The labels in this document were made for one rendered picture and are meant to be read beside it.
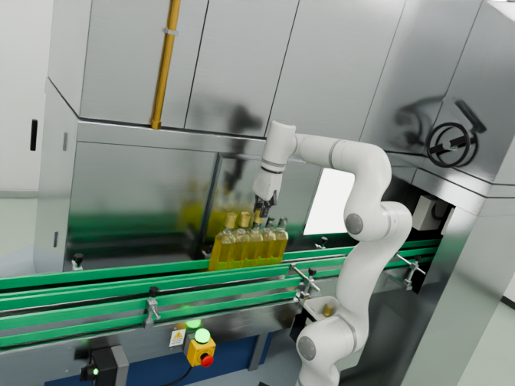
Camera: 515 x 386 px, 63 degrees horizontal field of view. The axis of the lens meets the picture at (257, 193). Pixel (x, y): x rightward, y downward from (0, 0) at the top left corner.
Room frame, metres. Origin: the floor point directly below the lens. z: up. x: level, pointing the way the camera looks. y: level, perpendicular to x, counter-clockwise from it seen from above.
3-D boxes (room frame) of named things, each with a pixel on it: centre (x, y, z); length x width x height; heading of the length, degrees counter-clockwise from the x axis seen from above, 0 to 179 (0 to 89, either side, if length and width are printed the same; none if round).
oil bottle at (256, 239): (1.39, -0.03, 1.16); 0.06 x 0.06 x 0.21; 37
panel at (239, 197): (1.69, -0.20, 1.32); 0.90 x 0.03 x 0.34; 127
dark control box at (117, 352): (0.91, 0.27, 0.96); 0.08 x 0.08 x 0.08; 37
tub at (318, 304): (1.39, -0.40, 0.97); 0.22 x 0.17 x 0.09; 37
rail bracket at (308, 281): (1.40, -0.25, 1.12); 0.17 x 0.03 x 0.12; 37
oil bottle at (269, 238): (1.42, -0.07, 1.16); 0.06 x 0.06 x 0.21; 36
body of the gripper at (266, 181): (1.39, -0.03, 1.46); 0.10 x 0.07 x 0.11; 37
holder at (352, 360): (1.41, -0.38, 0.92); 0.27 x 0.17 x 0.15; 37
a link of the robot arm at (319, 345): (1.04, -0.30, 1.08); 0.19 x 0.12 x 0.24; 133
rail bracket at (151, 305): (1.00, 0.20, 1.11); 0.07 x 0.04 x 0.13; 37
